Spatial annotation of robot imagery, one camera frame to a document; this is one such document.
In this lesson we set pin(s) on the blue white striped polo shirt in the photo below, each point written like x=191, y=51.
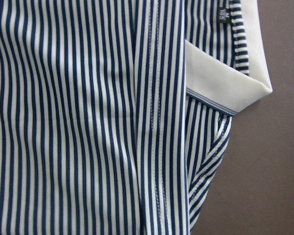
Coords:
x=115, y=114

